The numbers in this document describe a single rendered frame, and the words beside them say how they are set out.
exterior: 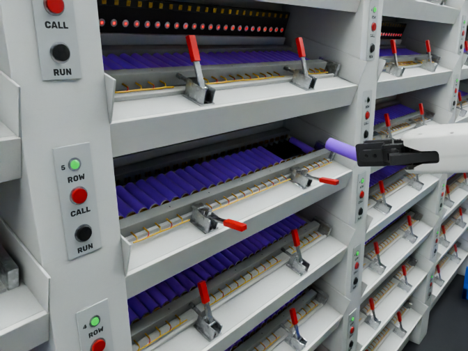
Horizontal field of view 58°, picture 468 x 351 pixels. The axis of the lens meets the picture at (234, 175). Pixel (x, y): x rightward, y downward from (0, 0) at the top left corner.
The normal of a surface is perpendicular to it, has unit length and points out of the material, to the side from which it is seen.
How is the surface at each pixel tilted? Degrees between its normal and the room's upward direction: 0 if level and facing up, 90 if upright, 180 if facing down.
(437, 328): 0
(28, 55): 90
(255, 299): 19
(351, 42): 90
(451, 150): 90
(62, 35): 90
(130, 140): 109
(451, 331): 0
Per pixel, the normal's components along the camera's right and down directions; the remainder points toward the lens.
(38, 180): 0.75, 0.18
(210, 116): 0.72, 0.48
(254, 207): 0.23, -0.85
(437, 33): -0.66, 0.22
